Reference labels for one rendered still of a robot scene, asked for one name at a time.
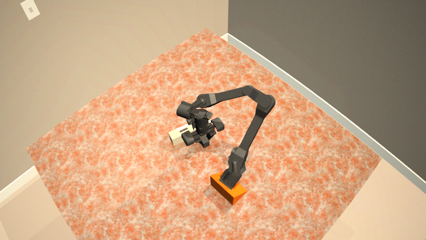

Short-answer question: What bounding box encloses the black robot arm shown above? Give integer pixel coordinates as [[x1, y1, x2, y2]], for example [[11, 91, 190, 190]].
[[176, 85, 276, 189]]

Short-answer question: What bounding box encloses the grey two-prong plug charger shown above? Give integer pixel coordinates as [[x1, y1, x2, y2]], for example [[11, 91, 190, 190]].
[[200, 135, 210, 148]]

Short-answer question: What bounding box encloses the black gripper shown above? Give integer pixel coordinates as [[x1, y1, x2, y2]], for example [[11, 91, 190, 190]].
[[181, 117, 225, 146]]

